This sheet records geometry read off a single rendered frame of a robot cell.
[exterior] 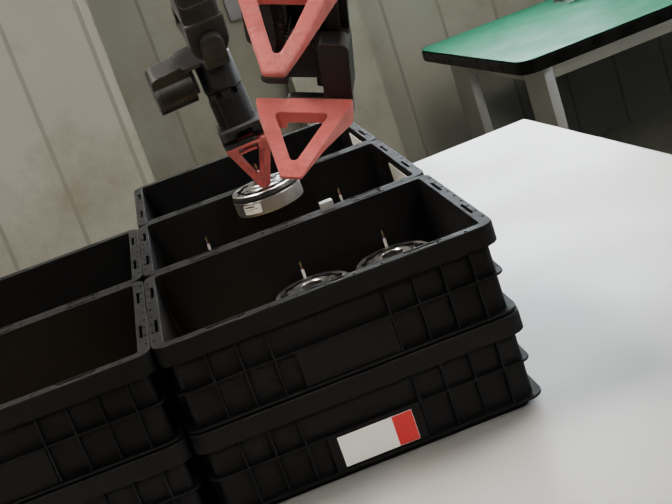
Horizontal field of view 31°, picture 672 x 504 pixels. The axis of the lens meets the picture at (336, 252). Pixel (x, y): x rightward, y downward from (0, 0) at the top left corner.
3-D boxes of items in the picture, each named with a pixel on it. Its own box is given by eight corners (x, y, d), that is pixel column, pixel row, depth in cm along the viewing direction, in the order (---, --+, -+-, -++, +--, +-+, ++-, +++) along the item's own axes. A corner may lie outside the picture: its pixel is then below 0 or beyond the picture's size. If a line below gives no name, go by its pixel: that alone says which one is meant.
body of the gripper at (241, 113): (225, 147, 171) (204, 99, 169) (220, 137, 181) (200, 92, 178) (267, 129, 171) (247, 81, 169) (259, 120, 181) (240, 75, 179)
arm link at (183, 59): (221, 31, 164) (201, 2, 169) (144, 64, 162) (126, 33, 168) (243, 98, 172) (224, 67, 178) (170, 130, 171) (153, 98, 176)
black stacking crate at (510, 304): (450, 254, 163) (426, 177, 159) (523, 318, 135) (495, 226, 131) (176, 358, 159) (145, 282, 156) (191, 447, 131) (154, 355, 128)
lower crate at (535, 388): (474, 325, 166) (449, 247, 163) (550, 403, 138) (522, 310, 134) (203, 429, 163) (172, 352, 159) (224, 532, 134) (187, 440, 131)
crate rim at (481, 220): (431, 188, 160) (426, 172, 159) (501, 241, 132) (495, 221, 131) (149, 294, 157) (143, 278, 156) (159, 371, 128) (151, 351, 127)
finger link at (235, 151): (246, 198, 173) (220, 139, 171) (241, 189, 180) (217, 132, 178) (289, 179, 174) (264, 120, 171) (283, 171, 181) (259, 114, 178)
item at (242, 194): (292, 169, 183) (290, 165, 183) (300, 181, 174) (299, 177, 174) (231, 193, 183) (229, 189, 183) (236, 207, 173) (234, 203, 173)
